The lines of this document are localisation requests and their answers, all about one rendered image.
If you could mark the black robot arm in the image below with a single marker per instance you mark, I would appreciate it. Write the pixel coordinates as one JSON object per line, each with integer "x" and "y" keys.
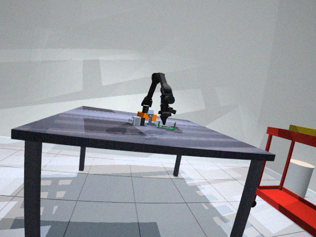
{"x": 166, "y": 91}

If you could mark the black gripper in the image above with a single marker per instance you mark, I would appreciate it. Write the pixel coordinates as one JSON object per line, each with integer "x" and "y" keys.
{"x": 164, "y": 114}

